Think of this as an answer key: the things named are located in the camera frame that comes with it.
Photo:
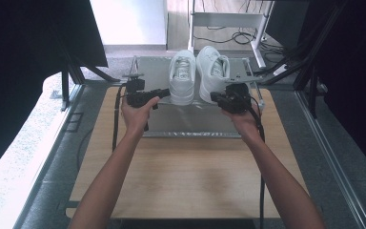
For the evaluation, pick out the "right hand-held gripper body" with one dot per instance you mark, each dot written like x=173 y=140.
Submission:
x=235 y=97

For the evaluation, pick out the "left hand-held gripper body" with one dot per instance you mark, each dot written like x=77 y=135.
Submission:
x=136 y=97

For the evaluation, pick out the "white sneaker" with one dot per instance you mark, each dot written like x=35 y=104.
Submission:
x=182 y=79
x=211 y=73

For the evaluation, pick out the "metal two-tier shoe rack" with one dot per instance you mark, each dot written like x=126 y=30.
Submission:
x=184 y=120

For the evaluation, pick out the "person's left hand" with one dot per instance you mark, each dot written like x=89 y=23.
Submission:
x=136 y=117

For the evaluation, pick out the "person's right hand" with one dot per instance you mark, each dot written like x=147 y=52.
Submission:
x=244 y=122

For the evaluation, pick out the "white power strip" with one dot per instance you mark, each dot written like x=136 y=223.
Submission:
x=280 y=70

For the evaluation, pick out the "black metal stand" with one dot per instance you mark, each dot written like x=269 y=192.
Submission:
x=308 y=73
x=73 y=73

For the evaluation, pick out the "black curtain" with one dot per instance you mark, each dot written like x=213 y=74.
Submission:
x=19 y=63
x=355 y=79

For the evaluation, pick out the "white metal desk frame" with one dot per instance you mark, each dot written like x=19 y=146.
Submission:
x=225 y=19

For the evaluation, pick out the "aluminium floor rail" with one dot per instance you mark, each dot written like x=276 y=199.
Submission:
x=333 y=159

